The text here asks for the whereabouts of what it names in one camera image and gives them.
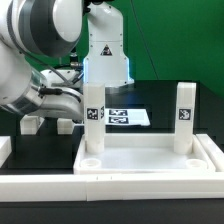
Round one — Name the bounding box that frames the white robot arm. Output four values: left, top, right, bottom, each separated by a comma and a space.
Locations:
0, 0, 134, 120

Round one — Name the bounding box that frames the fiducial marker sheet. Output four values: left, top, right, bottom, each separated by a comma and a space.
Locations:
74, 108, 151, 127

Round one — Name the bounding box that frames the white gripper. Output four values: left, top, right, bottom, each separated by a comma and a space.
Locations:
38, 70, 84, 120

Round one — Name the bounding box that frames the white desk tabletop panel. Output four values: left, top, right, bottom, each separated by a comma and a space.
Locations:
73, 133, 217, 174

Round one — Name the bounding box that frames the white L-shaped obstacle fence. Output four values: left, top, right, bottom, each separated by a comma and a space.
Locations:
0, 134, 224, 202

